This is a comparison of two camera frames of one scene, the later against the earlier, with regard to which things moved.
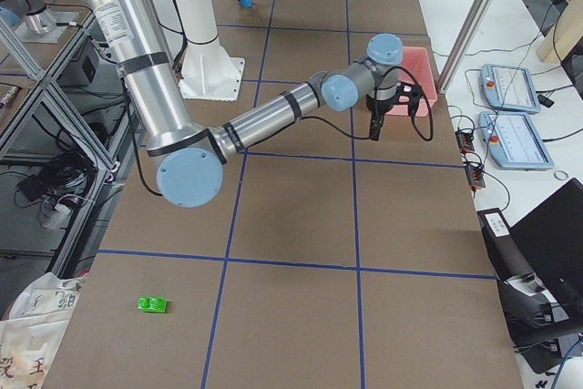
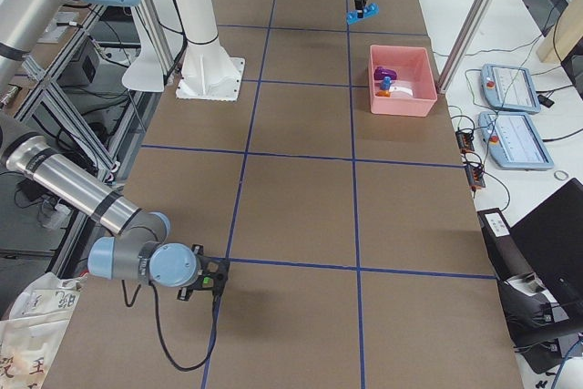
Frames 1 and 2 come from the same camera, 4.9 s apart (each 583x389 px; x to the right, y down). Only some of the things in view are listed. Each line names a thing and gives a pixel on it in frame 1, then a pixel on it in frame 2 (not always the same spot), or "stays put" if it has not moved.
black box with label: (506, 255) stays put
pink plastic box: (416, 68) stays put
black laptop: (551, 239) stays put
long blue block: (246, 1) → (370, 11)
